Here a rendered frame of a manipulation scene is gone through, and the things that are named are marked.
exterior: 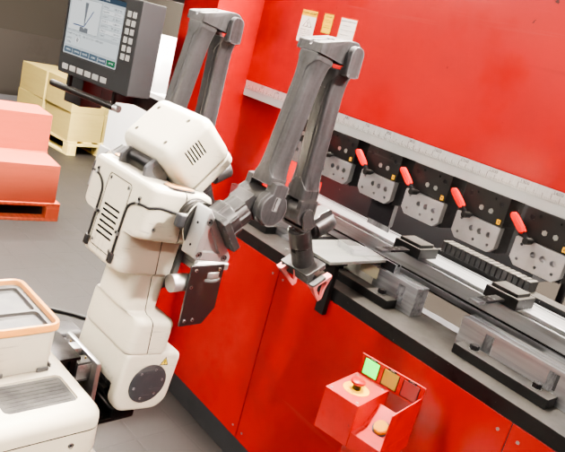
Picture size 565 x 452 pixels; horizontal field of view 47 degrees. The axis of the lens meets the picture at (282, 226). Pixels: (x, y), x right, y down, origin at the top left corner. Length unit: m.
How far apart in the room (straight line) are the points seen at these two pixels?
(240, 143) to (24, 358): 1.61
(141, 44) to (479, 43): 1.26
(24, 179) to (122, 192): 3.22
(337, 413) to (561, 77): 1.04
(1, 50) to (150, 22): 6.20
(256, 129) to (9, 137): 2.52
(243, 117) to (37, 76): 4.73
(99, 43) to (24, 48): 6.09
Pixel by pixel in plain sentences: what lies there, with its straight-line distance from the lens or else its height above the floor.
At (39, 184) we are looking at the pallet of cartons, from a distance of 4.72.
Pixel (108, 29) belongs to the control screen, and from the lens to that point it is 2.70.
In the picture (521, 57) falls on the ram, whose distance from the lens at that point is 1.92.
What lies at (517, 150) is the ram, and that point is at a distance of 1.87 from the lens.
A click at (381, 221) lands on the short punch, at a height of 1.11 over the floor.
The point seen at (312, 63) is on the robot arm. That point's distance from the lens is 1.42.
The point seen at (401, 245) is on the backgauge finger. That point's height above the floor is 1.01.
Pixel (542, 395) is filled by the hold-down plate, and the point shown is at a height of 0.90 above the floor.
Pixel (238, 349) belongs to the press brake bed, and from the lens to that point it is 2.56.
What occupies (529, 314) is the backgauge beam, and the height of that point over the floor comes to 0.98.
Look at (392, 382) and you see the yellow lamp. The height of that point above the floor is 0.81.
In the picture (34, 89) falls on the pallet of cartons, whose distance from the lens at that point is 7.34.
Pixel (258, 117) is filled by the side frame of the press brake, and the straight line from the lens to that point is 2.81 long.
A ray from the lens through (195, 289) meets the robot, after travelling 1.57.
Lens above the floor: 1.59
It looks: 16 degrees down
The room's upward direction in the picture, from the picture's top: 15 degrees clockwise
